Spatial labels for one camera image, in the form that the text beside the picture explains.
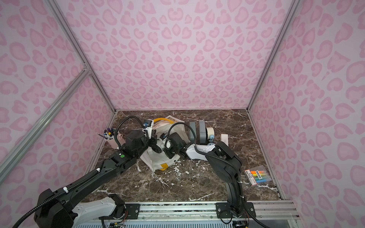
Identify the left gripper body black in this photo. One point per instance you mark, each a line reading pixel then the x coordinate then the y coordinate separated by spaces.
pixel 154 143

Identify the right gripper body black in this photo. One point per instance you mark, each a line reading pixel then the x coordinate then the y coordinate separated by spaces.
pixel 167 145

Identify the white square alarm clock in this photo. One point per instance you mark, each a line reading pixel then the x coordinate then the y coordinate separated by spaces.
pixel 225 139

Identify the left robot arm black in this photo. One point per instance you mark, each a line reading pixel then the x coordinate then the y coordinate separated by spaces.
pixel 63 208

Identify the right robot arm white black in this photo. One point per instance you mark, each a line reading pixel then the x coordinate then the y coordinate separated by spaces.
pixel 222 159

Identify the pink pen holder cup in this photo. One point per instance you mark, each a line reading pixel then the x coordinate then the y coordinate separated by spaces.
pixel 112 137

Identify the highlighter marker pack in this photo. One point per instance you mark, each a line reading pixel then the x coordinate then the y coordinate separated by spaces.
pixel 258 175

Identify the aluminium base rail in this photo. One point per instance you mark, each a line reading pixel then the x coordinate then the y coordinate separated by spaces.
pixel 192 214

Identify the aluminium diagonal frame bar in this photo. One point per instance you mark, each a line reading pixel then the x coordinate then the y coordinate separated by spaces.
pixel 19 150

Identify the aluminium corner frame post left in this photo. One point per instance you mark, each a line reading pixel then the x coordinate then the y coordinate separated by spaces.
pixel 63 23

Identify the aluminium corner frame post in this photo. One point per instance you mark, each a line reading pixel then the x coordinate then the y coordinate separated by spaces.
pixel 282 33
pixel 63 23

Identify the aluminium corner frame post right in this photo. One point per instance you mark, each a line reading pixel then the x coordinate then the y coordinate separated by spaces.
pixel 282 33

